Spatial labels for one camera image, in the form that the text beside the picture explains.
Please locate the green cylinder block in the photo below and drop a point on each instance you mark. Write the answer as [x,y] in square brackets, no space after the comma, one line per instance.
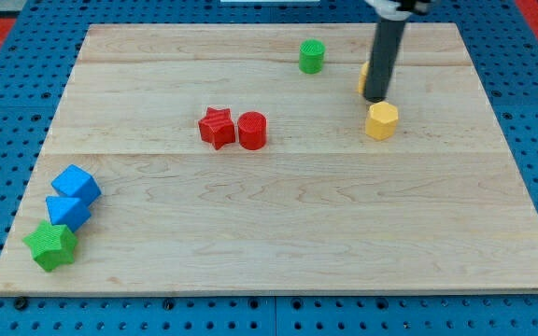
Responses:
[311,56]

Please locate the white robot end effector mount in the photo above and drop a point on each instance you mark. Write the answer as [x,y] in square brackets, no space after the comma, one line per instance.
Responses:
[401,10]

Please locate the yellow hexagon block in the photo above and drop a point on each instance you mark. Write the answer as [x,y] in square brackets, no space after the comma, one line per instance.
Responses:
[381,122]

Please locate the yellow heart block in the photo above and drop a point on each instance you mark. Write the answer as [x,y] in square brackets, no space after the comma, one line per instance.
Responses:
[362,78]

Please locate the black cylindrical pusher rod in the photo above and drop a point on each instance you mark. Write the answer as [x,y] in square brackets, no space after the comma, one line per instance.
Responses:
[384,52]

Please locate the red star block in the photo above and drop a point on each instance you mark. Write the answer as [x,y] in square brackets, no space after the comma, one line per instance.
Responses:
[217,127]

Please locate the blue cube block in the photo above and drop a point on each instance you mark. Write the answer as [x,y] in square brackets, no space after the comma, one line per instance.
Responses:
[76,183]

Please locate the light wooden board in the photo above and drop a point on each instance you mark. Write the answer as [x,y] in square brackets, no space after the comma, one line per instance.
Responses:
[321,209]

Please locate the green star block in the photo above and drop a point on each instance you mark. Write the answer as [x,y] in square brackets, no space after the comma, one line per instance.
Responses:
[51,245]

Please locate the blue triangle block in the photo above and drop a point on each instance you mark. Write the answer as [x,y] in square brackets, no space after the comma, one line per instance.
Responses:
[69,211]

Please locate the red cylinder block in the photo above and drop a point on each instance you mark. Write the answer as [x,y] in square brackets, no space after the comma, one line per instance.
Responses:
[251,128]

